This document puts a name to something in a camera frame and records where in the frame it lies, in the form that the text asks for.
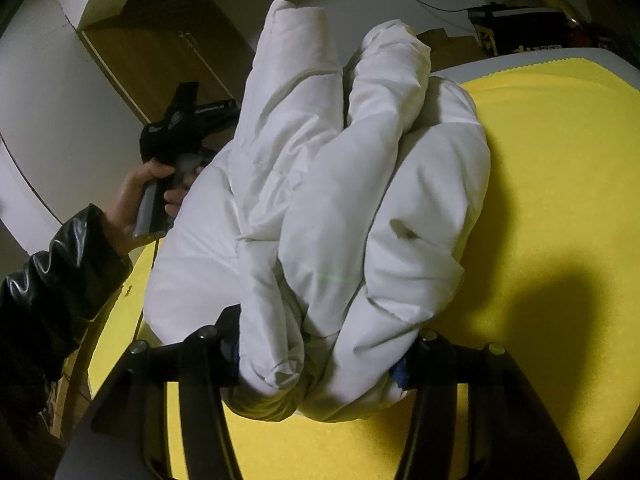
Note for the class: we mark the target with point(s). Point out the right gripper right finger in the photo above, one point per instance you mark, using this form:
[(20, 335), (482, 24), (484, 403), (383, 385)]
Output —
[(511, 433)]

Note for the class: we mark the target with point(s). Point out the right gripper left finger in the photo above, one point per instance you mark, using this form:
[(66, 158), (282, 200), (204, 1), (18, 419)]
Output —
[(160, 409)]

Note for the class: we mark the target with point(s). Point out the white puffer jacket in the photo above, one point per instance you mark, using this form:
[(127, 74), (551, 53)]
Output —
[(335, 219)]

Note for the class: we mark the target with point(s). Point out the person's left hand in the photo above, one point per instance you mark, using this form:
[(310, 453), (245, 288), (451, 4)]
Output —
[(119, 219)]

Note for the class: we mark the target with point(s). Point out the brown wooden wardrobe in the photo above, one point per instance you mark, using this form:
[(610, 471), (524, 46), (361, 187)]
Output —
[(154, 45)]

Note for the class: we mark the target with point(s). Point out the black glossy jacket sleeve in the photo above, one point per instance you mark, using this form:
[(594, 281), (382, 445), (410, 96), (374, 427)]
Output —
[(46, 309)]

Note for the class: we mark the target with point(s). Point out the yellow blanket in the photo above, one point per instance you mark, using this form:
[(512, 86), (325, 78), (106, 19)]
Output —
[(552, 266)]

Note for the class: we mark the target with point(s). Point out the cardboard box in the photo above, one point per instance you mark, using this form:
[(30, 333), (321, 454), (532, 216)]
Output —
[(447, 52)]

